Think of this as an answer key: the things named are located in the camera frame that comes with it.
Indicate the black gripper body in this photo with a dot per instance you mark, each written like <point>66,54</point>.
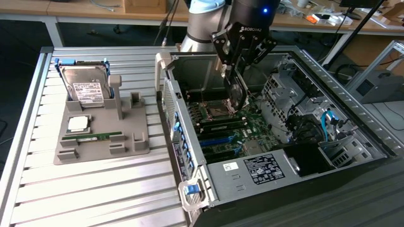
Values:
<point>254,16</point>

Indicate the black graphics card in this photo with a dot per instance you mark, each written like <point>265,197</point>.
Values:
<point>237,94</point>

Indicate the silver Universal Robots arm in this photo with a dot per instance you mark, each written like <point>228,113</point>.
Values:
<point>201,28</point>

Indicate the clear plastic bags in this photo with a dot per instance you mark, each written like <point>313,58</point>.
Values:
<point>294,10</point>

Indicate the white cup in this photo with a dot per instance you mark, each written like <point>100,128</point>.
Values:
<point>302,2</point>

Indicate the orange and white box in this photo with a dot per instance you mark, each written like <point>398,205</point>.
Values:
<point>312,18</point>

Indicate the metal disk bay cage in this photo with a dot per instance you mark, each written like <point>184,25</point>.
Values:
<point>277,92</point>

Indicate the metal socket cover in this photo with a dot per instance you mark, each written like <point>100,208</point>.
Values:
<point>228,106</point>

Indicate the CPU socket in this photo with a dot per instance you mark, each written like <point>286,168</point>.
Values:
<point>217,111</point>

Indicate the black slanted pole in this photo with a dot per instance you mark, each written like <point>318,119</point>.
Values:
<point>353,35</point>

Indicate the brown cardboard box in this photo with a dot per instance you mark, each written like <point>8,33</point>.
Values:
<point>394,11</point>
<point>141,6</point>

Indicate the black monitor with stand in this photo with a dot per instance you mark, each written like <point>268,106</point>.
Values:
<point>356,2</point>

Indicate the green motherboard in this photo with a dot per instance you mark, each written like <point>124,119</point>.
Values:
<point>257,132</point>

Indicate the blue expansion slot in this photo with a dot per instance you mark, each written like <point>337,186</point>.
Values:
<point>217,141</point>

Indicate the grey cabinet box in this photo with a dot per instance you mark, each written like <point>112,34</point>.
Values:
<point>378,87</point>

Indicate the silver chipset heatsink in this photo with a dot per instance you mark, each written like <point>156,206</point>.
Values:
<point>252,147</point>

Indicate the hard disk in blue carrier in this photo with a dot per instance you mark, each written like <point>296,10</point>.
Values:
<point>81,75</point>

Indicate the green RAM stick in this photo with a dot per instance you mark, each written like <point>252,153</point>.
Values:
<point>100,136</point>

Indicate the silver CPU chip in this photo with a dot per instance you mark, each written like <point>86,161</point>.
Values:
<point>77,124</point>

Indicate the grey power supply unit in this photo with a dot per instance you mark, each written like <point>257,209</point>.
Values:
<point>226,186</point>

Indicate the grey parts rack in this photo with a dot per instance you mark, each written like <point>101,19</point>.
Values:
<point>94,151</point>

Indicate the open black PC case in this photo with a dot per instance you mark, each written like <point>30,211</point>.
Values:
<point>284,212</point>

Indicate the wooden desk grey frame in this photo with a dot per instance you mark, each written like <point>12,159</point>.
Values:
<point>78,10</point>
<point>300,23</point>

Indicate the aluminium profile frame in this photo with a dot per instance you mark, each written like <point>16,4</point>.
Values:
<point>390,47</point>

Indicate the grey metal drive bracket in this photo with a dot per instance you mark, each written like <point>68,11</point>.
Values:
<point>344,153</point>

